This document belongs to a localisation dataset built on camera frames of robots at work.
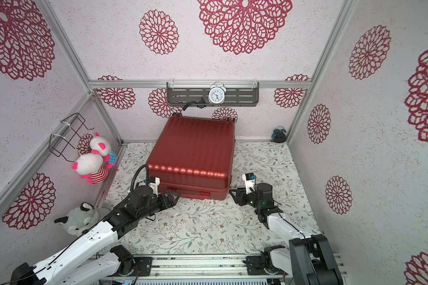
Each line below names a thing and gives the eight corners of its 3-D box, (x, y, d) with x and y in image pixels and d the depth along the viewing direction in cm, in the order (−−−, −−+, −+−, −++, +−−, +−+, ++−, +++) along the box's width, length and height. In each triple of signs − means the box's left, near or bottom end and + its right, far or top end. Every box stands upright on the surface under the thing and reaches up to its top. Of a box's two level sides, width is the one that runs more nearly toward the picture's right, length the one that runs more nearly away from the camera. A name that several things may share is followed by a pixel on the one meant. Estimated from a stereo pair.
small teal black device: (273, 144, 123) (277, 133, 116) (271, 136, 128) (274, 126, 120) (283, 144, 123) (287, 133, 116) (280, 136, 128) (284, 126, 120)
